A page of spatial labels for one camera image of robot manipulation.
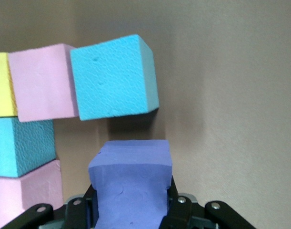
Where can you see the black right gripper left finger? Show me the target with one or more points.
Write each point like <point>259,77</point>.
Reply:
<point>71,212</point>

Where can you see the brown table mat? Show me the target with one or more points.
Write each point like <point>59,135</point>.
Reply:
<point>231,95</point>

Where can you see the yellow foam cube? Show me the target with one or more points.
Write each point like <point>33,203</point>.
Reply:
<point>2,86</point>

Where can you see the purple foam cube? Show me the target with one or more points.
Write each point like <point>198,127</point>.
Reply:
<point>133,186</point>

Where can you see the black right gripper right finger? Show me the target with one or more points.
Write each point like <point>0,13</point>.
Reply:
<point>183,212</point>

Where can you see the pink foam cube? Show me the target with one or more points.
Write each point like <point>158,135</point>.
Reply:
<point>43,83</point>
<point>28,190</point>

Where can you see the blue foam cube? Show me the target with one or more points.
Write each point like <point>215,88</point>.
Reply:
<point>21,148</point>
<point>112,78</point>

